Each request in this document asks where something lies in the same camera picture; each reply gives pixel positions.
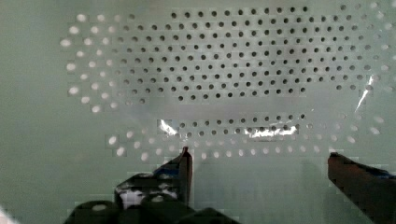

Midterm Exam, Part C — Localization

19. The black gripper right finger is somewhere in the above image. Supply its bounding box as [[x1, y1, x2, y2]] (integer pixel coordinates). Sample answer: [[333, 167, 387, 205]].
[[328, 152, 396, 224]]

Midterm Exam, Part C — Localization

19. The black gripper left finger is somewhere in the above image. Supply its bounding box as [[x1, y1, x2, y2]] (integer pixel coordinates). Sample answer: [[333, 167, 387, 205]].
[[114, 147, 192, 209]]

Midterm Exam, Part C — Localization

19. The green oval strainer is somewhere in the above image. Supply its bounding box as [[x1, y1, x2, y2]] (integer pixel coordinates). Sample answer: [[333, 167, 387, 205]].
[[1, 0, 395, 224]]

